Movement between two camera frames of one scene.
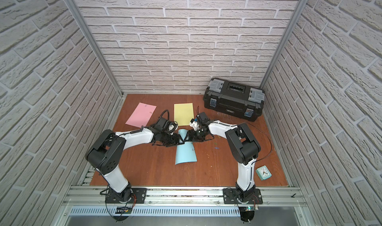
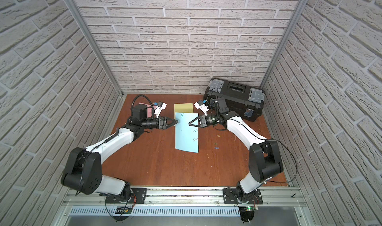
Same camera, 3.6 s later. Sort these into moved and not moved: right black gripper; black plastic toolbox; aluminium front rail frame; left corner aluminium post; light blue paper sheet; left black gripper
Moved: left black gripper; light blue paper sheet; right black gripper
Not moved: left corner aluminium post; black plastic toolbox; aluminium front rail frame
